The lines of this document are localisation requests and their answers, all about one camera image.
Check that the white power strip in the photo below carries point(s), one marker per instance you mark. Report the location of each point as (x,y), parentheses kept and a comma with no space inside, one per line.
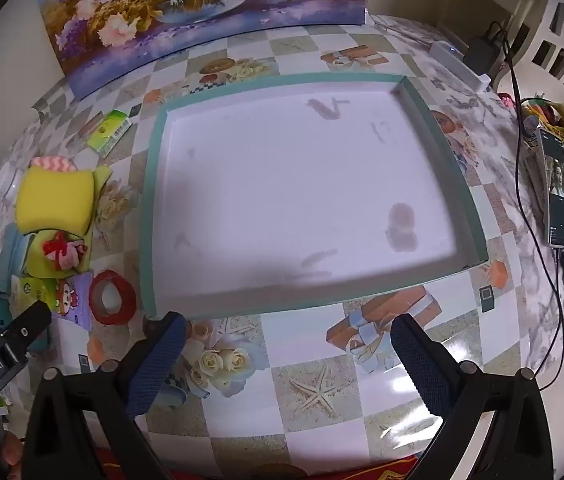
(454,60)

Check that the pink white zigzag cloth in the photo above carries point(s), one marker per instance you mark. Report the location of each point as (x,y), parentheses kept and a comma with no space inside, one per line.
(52,164)

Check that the checkered printed tablecloth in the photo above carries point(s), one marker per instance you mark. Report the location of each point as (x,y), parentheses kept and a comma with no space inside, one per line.
(322,455)

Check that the flower painting canvas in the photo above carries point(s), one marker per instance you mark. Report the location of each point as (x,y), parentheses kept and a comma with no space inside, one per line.
(187,0)

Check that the light teal cloth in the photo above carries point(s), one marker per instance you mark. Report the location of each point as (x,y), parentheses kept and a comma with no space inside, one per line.
(12,250)

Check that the white tray with teal rim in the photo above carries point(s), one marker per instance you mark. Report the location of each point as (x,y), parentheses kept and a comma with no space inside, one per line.
(287,185)

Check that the black power adapter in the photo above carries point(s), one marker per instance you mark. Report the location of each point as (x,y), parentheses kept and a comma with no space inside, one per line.
(482,52)

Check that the yellow sponge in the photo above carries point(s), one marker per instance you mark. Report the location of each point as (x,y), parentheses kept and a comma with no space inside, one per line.
(54,200)

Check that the person's left hand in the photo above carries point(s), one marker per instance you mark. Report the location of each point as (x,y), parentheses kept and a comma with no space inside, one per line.
(12,455)

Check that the smartphone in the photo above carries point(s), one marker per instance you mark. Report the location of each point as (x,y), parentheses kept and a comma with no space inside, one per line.
(557,210)

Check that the yellow-green cloth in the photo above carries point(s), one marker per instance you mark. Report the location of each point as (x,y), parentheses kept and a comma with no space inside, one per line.
(103,176)

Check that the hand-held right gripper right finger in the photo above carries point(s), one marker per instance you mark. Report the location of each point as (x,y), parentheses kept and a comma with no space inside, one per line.
(419,367)

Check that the purple cartoon packet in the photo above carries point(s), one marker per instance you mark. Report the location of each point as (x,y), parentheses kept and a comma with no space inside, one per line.
(76,300)

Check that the small red white doll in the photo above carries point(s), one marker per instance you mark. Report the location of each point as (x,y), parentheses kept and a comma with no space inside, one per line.
(62,252)

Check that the red tape roll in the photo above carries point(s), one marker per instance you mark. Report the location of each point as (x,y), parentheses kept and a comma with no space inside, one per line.
(129,300)

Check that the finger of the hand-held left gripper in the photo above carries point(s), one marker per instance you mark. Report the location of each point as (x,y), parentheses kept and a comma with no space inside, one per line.
(24,330)

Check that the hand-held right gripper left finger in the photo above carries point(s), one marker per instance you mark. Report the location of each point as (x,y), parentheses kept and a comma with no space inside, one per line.
(157,367)

